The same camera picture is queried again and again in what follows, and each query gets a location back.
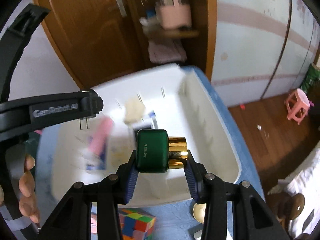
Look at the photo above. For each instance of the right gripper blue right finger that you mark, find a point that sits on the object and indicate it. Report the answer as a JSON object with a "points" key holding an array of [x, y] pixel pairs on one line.
{"points": [[193, 176]]}

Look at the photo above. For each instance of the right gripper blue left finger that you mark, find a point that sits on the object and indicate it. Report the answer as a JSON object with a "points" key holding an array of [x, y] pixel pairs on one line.
{"points": [[131, 176]]}

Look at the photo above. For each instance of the blue dental floss box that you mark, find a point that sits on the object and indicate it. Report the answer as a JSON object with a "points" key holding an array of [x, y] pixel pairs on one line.
{"points": [[94, 162]]}

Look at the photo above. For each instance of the green perfume bottle gold cap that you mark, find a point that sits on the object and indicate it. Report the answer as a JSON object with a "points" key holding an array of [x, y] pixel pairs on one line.
{"points": [[156, 152]]}

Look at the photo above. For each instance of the gold round compact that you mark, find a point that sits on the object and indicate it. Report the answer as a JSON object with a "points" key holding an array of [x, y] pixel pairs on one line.
{"points": [[199, 211]]}

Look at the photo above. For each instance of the pink hair roller clip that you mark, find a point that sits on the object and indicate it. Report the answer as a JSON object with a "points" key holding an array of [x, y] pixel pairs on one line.
{"points": [[101, 134]]}

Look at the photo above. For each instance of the colourful rubik's cube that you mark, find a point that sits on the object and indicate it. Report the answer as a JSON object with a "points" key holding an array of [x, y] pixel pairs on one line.
{"points": [[136, 225]]}

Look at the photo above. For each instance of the white compact camera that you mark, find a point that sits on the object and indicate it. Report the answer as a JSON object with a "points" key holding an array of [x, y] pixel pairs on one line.
{"points": [[148, 121]]}

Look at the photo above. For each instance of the beige geometric box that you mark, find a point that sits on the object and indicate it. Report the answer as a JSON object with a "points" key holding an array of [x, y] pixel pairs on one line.
{"points": [[134, 110]]}

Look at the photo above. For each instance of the pink correction tape dispenser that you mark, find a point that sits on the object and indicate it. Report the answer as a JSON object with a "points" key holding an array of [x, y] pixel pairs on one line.
{"points": [[94, 228]]}

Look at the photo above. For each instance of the white power adapter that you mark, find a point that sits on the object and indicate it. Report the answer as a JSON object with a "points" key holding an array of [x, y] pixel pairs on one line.
{"points": [[84, 123]]}

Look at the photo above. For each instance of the person's left hand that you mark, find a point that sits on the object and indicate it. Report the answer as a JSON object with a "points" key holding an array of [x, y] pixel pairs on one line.
{"points": [[28, 203]]}

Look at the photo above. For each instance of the white plastic storage bin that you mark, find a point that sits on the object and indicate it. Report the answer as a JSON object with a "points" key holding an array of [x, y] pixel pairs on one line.
{"points": [[159, 119]]}

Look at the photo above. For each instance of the white patterned bedding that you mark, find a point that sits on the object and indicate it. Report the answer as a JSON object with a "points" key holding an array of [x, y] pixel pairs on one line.
{"points": [[295, 199]]}

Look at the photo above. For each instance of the brown wooden door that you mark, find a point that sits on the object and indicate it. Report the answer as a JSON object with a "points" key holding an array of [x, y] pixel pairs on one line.
{"points": [[96, 40]]}

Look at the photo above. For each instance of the folded pink cloth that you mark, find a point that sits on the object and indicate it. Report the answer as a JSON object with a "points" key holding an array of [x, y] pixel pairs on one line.
{"points": [[166, 51]]}

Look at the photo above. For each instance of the pink plastic stool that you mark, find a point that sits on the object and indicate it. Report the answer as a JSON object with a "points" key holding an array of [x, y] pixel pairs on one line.
{"points": [[297, 105]]}

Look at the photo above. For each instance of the wooden corner shelf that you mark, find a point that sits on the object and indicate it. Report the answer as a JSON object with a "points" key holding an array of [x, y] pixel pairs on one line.
{"points": [[176, 31]]}

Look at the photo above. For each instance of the green bag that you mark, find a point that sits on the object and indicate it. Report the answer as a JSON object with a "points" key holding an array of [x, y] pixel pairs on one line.
{"points": [[310, 78]]}

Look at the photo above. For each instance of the pink storage basket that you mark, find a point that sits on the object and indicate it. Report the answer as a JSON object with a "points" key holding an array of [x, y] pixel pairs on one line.
{"points": [[173, 14]]}

